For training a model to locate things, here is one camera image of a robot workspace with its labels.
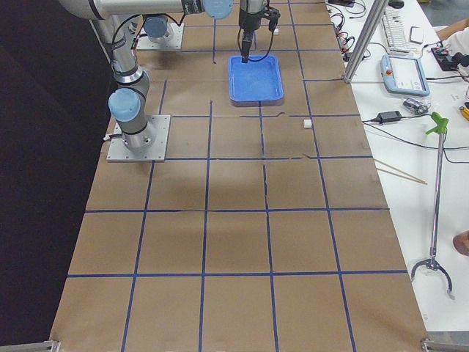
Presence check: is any wooden chopstick pair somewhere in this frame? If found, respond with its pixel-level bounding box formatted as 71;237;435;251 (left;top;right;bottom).
374;158;427;185

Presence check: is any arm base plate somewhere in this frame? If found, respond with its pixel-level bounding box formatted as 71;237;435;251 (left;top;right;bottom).
136;22;184;51
106;114;171;162

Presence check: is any brown paper table cover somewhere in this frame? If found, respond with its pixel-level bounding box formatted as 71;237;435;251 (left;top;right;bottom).
51;1;426;351

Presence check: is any teach pendant blue white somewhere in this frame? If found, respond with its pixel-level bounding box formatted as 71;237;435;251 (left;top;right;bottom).
380;54;430;97

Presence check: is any blue plastic tray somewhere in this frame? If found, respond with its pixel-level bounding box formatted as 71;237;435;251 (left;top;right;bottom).
227;54;284;105

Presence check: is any white keyboard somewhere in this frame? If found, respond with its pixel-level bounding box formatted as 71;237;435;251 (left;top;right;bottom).
380;7;412;55

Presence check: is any black power adapter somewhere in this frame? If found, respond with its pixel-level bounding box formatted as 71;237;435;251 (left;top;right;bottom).
376;111;402;125

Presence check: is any aluminium frame post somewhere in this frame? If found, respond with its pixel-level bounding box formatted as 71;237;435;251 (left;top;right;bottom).
343;0;388;83

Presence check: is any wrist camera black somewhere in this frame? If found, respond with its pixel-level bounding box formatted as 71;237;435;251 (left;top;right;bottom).
264;6;281;33

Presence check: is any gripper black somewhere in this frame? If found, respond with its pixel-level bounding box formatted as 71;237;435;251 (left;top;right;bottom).
238;0;265;63

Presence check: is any green handled reacher grabber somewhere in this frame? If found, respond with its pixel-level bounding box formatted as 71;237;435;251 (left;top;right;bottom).
410;111;455;300

